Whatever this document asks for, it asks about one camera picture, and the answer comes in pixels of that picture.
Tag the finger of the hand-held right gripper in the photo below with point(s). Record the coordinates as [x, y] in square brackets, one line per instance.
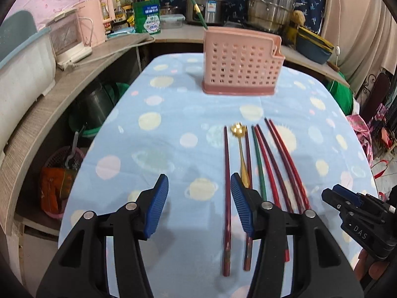
[333, 200]
[349, 192]

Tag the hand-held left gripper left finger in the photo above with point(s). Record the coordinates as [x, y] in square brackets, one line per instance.
[156, 208]

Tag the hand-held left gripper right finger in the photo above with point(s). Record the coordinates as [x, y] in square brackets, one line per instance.
[243, 208]

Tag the dark maroon chopstick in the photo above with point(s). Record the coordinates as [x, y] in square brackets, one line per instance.
[279, 161]
[247, 254]
[227, 192]

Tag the green chopstick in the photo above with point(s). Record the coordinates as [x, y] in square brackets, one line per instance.
[200, 14]
[259, 167]

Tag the gold spoon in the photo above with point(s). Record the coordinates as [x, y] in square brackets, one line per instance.
[243, 161]

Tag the red chopstick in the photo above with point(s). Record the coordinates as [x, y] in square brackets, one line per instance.
[288, 158]
[266, 167]

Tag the pink perforated utensil holder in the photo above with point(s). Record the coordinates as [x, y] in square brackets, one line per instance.
[242, 65]

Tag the person's right hand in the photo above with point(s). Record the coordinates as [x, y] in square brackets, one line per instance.
[373, 268]

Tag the blue planet print tablecloth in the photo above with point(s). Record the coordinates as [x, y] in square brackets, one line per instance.
[173, 149]

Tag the pink floral cloth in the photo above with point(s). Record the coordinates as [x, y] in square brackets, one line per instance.
[364, 130]

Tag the green plastic bag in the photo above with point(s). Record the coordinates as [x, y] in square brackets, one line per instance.
[339, 94]

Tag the orange bag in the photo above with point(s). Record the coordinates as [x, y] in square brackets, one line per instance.
[55, 189]

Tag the dark metal chair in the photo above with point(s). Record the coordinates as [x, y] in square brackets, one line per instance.
[377, 93]

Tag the red plastic basket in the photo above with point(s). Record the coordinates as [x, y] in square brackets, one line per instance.
[57, 158]

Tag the blue pot with yellow lid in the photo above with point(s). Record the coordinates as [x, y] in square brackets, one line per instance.
[313, 48]

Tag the beige curtain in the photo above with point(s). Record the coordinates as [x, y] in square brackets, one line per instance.
[363, 21]

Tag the brown loofah sponge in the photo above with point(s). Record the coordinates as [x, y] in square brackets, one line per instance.
[298, 18]

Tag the clear plastic food container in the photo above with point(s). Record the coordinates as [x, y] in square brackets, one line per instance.
[172, 21]

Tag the white plastic tub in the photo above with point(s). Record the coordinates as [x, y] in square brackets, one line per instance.
[21, 77]

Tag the pink kitchen appliance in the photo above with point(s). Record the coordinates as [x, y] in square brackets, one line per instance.
[91, 21]

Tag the yellow liquid bottle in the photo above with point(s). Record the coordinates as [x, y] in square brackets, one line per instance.
[106, 17]

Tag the stacked steel steamer pot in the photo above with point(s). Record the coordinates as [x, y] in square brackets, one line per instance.
[269, 6]

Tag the steel rice cooker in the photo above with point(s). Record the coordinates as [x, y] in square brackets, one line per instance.
[207, 6]

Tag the grey-blue plastic panel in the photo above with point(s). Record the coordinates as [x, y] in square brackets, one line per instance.
[15, 24]

